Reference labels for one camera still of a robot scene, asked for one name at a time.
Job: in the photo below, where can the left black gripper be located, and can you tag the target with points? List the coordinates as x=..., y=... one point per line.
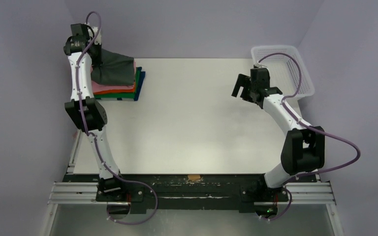
x=99, y=60

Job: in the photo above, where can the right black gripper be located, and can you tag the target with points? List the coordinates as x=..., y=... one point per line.
x=247, y=88

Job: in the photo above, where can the dark grey t shirt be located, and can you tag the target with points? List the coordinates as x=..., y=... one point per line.
x=115, y=70

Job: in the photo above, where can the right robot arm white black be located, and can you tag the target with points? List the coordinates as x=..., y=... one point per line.
x=304, y=145

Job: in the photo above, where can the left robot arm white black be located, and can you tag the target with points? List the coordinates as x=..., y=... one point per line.
x=86, y=112

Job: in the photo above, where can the white plastic basket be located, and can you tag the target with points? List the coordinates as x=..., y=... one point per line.
x=286, y=67

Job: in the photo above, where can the pink folded t shirt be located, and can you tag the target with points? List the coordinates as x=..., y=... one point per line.
x=95, y=84

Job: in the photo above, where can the green folded t shirt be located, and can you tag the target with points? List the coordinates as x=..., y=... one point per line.
x=119, y=96

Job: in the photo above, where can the blue folded t shirt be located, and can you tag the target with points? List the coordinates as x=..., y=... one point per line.
x=142, y=76

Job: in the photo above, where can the orange folded t shirt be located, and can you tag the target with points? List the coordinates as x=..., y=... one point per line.
x=113, y=89

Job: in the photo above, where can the brown tape piece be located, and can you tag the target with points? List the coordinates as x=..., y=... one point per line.
x=194, y=178

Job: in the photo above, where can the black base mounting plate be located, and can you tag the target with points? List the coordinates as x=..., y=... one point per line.
x=145, y=193

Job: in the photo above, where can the aluminium rail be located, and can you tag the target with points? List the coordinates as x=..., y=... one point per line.
x=85, y=193

